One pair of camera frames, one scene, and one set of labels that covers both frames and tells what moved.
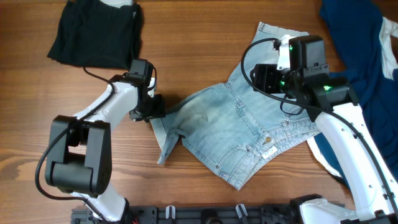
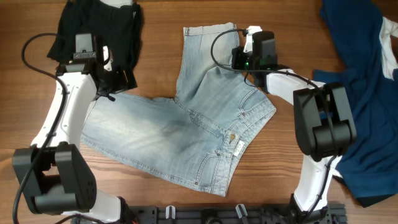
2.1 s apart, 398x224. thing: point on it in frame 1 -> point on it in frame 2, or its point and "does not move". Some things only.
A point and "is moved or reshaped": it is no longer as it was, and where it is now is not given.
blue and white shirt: x=367 y=33 does not move
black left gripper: x=159 y=109 -> x=122 y=83
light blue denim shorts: x=232 y=129 is moved or reshaped
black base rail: x=201 y=214 does not move
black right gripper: x=265 y=73 -> x=237 y=60
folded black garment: x=93 y=34 does not move
